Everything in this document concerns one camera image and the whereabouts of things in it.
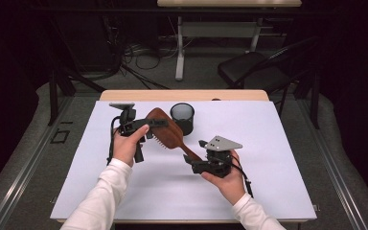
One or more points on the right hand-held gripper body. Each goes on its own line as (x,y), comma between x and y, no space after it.
(218,159)

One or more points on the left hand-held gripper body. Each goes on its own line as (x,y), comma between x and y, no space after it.
(127,124)

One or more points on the brown wooden hairbrush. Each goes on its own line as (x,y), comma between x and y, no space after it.
(171,135)

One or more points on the person's left hand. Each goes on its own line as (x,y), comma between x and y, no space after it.
(124,148)

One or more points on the person's right hand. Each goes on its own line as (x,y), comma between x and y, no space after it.
(231,187)

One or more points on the black mesh cup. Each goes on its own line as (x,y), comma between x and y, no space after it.
(185,119)

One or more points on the light wooden table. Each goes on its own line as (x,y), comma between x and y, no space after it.
(159,95)

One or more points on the white table mat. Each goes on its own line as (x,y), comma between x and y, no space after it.
(268,166)

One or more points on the square floor hatch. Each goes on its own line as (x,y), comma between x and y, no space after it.
(60,136)

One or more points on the white-legged desk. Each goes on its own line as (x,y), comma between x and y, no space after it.
(180,48)

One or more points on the black metal stand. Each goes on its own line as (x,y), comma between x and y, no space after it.
(53,96)

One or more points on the black folding chair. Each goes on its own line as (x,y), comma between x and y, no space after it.
(246,68)

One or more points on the aluminium floor rail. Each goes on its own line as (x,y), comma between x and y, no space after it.
(28,163)
(332,166)

